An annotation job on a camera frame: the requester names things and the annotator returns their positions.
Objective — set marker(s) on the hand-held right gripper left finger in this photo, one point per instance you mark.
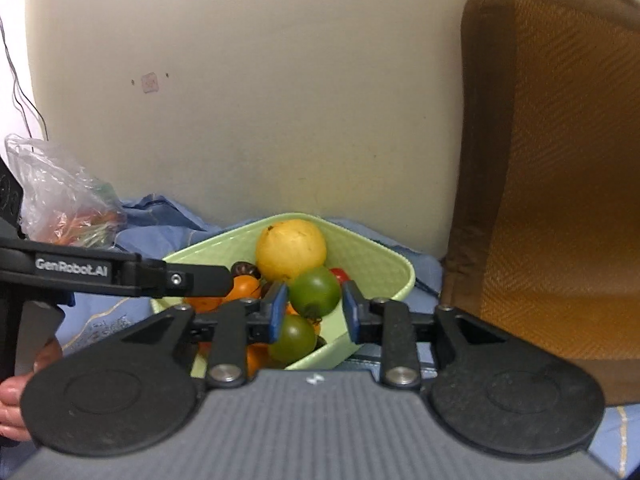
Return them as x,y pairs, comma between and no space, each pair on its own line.
277,312

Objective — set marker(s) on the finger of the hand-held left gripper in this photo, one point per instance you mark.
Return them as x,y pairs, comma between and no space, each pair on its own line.
200,280

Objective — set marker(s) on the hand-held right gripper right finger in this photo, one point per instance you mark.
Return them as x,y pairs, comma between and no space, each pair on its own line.
351,312

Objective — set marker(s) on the small orange tomato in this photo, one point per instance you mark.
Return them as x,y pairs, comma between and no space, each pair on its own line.
245,288

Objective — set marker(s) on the green tomato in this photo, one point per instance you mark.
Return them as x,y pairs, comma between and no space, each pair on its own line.
294,338
315,291

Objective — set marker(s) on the dark purple plum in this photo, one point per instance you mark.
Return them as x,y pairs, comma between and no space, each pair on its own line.
245,268

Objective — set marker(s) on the light green plastic bowl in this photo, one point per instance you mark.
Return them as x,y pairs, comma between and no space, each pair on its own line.
370,260

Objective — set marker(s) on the person's left hand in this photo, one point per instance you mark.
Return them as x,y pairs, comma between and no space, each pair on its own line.
10,405

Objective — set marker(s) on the orange mandarin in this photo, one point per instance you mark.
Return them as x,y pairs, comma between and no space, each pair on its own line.
202,304

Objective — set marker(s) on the red tomato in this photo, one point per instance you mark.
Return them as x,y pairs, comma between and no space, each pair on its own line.
340,274

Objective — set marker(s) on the large orange tomato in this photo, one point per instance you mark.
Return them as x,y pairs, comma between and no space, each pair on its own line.
257,360

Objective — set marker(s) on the blue checked blanket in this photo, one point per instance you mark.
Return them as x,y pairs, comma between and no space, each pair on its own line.
165,230

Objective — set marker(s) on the yellow lemon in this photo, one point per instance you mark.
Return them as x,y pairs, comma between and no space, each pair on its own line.
291,250

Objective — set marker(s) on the clear plastic bag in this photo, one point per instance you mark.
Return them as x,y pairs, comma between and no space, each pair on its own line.
60,195

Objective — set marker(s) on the brown woven seat mat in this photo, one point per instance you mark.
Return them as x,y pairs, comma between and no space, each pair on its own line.
550,160

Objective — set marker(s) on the small wall sticker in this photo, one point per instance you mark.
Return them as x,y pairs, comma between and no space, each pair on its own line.
149,82

